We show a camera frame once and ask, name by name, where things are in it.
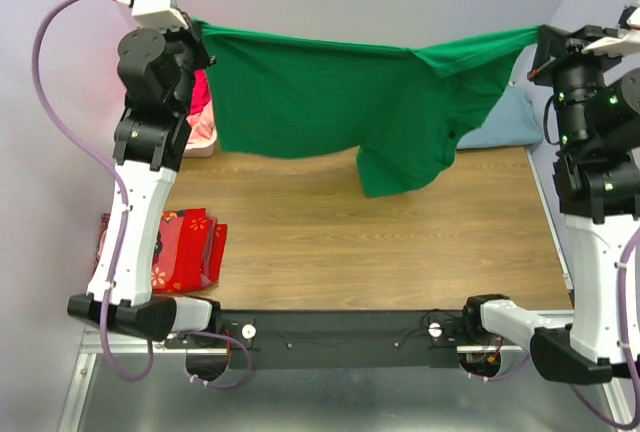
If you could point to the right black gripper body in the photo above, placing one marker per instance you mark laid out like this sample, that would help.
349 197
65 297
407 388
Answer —
576 76

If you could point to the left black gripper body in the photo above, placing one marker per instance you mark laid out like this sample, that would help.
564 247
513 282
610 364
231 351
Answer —
188 55

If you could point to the green t-shirt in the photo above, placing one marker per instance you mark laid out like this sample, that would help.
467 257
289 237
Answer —
404 110

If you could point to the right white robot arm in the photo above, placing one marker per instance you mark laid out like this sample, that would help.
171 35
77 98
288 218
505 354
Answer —
597 183

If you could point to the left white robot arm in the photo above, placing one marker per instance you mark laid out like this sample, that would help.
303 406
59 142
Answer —
148 151

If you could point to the magenta t-shirt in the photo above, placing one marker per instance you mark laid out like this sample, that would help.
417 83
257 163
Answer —
201 95

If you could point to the pink t-shirt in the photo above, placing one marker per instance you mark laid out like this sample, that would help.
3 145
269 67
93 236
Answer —
203 130

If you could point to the folded blue t-shirt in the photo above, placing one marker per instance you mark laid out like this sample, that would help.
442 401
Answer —
511 122

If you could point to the white plastic bin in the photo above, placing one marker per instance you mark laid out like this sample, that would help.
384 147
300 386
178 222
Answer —
202 149

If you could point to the red cartoon folded cloth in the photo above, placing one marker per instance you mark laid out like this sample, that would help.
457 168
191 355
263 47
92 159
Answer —
188 253

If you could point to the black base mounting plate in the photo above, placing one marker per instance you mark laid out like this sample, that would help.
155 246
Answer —
306 339

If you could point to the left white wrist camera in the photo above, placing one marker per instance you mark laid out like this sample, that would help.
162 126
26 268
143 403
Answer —
163 15

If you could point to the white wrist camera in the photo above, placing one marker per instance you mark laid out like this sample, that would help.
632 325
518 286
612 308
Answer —
623 42
163 15

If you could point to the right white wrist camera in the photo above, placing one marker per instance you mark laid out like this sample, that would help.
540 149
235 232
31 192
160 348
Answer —
623 42

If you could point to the aluminium rail frame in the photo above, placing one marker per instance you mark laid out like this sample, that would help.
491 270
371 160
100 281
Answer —
122 383

